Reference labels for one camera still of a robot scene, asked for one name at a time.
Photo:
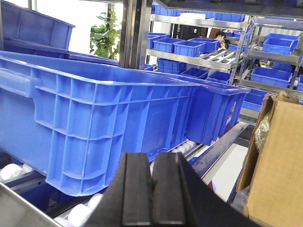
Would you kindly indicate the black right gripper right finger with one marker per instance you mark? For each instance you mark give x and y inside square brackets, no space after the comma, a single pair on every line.
[182,199]

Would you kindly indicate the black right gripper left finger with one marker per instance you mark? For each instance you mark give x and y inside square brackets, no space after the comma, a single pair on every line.
[127,200]

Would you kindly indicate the small blue bin behind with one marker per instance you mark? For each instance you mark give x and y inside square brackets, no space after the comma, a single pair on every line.
[214,107]

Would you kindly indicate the large blue crate upper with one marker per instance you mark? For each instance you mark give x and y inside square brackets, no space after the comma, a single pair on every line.
[70,120]

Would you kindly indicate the brown cardboard box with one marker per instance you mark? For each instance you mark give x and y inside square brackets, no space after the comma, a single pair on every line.
[272,173]

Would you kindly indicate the person with black hair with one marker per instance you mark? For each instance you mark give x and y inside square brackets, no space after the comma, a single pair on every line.
[221,35]

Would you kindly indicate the green potted plant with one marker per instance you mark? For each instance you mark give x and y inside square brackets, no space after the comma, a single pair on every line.
[105,36]

